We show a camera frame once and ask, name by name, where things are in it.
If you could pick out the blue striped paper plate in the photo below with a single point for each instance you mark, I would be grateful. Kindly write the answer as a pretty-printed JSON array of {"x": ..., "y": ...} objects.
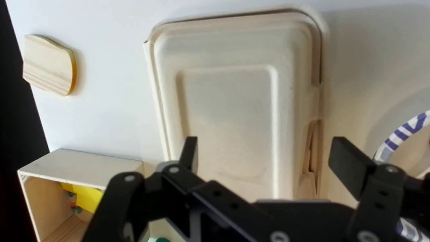
[{"x": 404, "y": 141}]

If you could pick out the wooden block with yellow edge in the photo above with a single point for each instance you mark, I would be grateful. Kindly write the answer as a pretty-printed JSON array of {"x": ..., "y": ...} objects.
[{"x": 48, "y": 65}]

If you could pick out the yellow toy block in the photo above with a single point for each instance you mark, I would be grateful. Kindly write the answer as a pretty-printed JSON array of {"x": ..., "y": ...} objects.
[{"x": 85, "y": 196}]

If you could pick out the beige clamshell takeout box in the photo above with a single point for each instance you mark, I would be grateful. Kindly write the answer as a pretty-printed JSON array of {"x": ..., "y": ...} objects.
[{"x": 235, "y": 107}]

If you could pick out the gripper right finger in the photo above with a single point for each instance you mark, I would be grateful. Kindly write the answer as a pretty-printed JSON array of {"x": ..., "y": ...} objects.
[{"x": 373, "y": 188}]

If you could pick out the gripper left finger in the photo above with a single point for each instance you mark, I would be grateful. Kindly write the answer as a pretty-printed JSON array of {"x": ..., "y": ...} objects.
[{"x": 174, "y": 198}]

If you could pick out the open wooden box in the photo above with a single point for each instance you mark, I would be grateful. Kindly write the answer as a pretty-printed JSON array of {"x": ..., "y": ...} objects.
[{"x": 63, "y": 188}]

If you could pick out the small green object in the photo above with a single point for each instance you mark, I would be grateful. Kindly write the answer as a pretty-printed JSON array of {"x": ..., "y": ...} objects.
[{"x": 160, "y": 239}]

